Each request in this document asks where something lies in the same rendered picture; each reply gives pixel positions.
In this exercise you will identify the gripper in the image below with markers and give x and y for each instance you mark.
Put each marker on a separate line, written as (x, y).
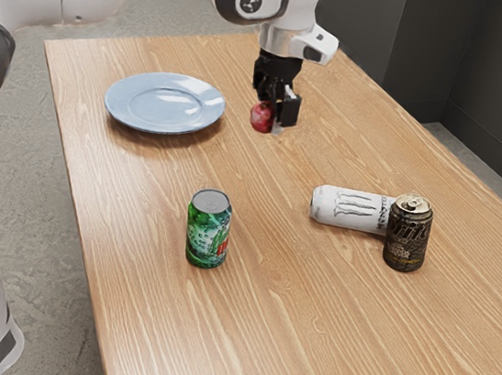
(276, 67)

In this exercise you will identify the red round fruit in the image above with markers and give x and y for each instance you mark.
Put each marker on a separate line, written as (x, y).
(261, 117)

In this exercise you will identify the light blue plate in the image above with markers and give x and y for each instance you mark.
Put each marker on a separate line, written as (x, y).
(164, 103)

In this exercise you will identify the white energy drink can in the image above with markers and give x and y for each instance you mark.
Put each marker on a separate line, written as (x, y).
(351, 212)

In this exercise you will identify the green soda can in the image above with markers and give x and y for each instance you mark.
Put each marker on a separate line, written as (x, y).
(208, 230)

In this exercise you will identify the black and gold soda can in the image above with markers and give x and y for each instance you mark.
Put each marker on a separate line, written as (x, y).
(407, 234)

